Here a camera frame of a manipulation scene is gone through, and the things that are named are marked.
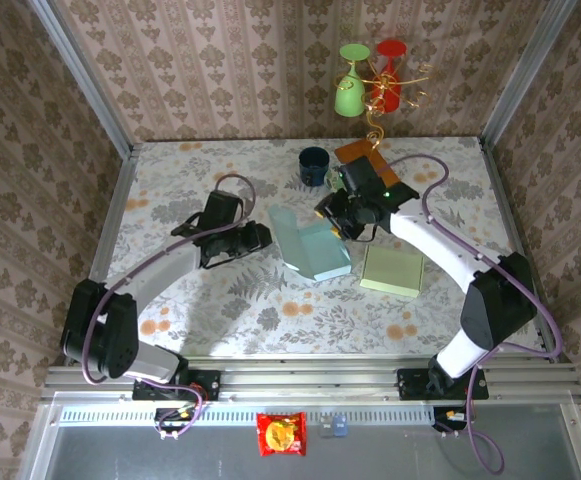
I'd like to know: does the light blue paper box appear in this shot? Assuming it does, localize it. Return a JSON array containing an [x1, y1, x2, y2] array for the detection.
[[268, 206, 352, 282]]

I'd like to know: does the light green paper box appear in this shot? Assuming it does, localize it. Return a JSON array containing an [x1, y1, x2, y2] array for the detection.
[[359, 243, 426, 300]]

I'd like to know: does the dark blue cup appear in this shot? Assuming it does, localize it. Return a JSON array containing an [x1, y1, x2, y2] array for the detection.
[[298, 146, 331, 187]]

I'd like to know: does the green wine glass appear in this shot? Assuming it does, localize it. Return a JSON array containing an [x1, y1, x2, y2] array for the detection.
[[333, 43, 372, 119]]

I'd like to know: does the red wine glass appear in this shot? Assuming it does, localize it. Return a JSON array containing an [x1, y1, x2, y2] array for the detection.
[[369, 39, 409, 114]]

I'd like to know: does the red snack packet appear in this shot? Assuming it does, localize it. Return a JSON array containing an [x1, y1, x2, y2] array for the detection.
[[255, 411, 307, 458]]

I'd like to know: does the gold wire glass stand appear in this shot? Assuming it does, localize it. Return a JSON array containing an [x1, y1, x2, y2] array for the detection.
[[333, 62, 436, 187]]

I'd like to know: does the aluminium extrusion frame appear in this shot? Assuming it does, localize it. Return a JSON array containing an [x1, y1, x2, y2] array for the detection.
[[19, 0, 581, 480]]

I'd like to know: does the white slotted cable duct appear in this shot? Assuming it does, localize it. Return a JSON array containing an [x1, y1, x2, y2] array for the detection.
[[59, 405, 439, 426]]

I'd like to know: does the black cable connector block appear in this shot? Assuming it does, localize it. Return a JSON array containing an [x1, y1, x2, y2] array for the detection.
[[154, 407, 196, 434], [432, 405, 471, 434]]

